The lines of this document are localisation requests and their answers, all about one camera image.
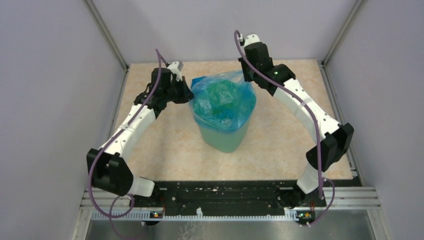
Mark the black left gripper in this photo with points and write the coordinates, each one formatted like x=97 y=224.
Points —
x=186 y=94

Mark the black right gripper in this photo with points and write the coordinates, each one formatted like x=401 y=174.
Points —
x=246 y=77

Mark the light blue translucent plastic bag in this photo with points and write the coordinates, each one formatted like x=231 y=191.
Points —
x=223 y=101

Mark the green plastic trash bin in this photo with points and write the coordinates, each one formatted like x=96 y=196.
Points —
x=224 y=141

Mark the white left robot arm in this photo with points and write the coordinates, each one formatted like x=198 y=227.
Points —
x=107 y=166

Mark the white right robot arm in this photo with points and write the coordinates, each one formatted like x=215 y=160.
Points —
x=332 y=138

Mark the dark blue crumpled bag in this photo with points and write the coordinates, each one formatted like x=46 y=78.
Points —
x=196 y=80

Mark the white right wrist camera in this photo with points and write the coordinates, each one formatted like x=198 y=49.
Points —
x=248 y=40

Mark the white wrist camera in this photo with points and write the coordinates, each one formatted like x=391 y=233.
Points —
x=176 y=67
x=248 y=40

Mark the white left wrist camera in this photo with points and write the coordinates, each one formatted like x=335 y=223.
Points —
x=176 y=67

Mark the left aluminium frame post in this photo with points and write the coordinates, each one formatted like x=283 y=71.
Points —
x=106 y=34

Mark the aluminium frame post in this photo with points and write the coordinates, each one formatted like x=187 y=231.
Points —
x=106 y=34
x=347 y=24

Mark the right aluminium frame post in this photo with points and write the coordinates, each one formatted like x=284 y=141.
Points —
x=347 y=24

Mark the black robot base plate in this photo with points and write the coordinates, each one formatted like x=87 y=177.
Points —
x=231 y=198

